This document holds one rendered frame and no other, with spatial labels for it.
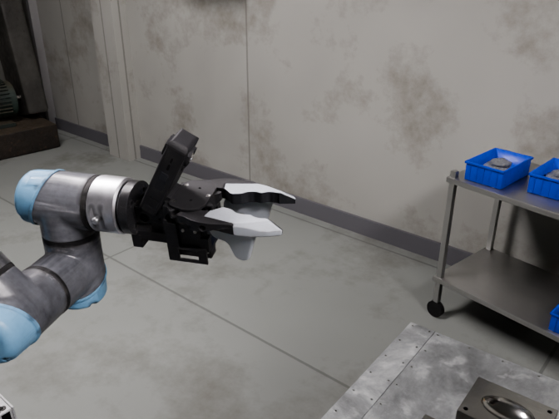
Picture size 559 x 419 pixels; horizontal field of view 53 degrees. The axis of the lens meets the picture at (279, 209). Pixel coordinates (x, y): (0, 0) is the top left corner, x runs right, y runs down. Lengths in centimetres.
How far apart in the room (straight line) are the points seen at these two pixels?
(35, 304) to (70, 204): 13
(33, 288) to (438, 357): 106
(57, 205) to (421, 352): 104
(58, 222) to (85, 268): 7
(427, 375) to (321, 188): 259
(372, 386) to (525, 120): 205
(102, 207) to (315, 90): 309
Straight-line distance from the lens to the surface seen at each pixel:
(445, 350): 155
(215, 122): 446
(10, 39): 598
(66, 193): 76
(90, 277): 81
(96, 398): 264
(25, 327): 72
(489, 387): 138
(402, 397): 139
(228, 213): 66
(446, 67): 326
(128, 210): 72
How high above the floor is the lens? 174
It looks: 25 degrees down
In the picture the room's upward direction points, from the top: straight up
